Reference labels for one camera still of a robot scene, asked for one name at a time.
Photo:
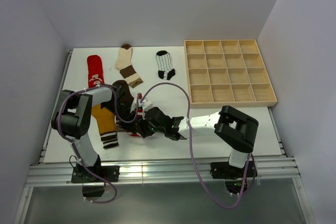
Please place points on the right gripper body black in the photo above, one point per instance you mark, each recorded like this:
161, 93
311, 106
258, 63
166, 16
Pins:
146, 129

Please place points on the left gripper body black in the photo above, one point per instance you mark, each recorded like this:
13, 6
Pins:
128, 116

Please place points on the red white striped sock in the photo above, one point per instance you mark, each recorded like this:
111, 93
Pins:
135, 132

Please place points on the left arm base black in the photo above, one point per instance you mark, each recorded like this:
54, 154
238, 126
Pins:
95, 178

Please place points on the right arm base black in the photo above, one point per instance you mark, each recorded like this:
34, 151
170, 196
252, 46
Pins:
235, 177

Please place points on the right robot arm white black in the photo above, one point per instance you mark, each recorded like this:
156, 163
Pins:
234, 127

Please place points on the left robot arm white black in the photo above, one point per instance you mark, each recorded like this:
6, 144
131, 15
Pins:
108, 104

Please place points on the dark brown striped sock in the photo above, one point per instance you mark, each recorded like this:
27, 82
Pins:
125, 98

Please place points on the mustard yellow striped sock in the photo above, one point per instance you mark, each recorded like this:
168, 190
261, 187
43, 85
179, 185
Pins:
106, 126

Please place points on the red sock with face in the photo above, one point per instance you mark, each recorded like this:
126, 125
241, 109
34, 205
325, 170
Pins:
95, 71

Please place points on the cream brown striped sock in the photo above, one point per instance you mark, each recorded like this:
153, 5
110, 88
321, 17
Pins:
125, 67

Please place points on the white black pinstripe sock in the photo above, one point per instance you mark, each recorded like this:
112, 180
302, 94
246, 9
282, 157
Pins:
164, 62

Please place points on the wooden compartment tray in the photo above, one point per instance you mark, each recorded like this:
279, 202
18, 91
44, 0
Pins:
227, 72

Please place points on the aluminium rail frame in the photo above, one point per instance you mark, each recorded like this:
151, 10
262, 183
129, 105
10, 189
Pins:
164, 181

